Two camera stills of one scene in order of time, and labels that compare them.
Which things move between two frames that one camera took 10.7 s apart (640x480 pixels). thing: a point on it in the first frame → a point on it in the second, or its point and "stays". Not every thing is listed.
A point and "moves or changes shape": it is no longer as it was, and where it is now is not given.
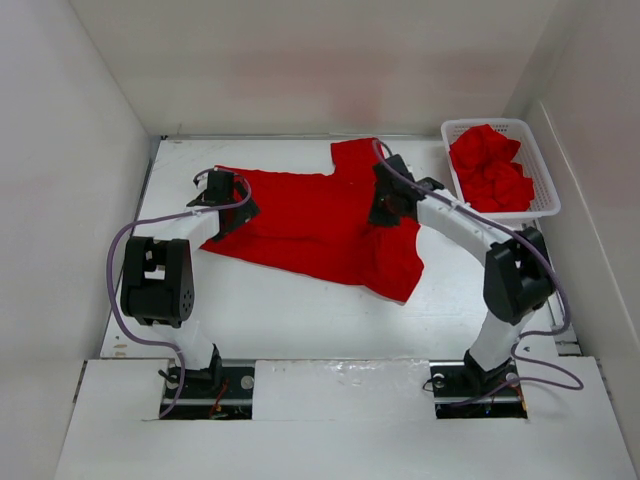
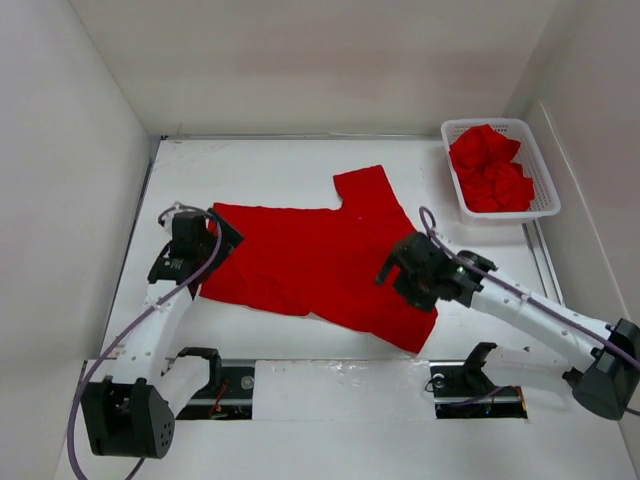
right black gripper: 376,216 → 419,299
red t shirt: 317,224 moves or changes shape
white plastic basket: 546,202 stays
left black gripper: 244,213 → 230,240
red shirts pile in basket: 488,180 stays
